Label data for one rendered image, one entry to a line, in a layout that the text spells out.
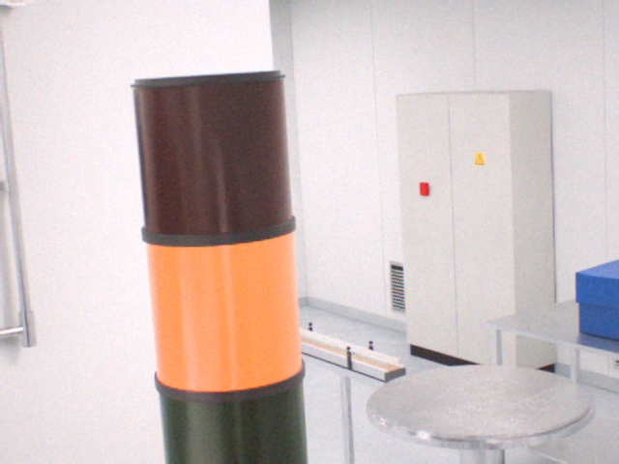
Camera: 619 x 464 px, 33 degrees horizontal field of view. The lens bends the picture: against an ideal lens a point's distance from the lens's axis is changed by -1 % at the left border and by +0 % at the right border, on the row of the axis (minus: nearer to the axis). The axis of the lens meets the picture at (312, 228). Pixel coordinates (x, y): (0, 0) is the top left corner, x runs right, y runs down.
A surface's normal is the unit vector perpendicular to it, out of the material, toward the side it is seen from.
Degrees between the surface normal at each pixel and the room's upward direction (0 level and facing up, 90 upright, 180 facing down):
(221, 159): 90
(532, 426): 0
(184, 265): 90
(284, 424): 90
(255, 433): 90
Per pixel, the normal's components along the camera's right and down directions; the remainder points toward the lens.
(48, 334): 0.57, 0.10
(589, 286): -0.75, 0.15
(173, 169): -0.40, 0.17
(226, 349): 0.05, 0.16
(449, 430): -0.06, -0.99
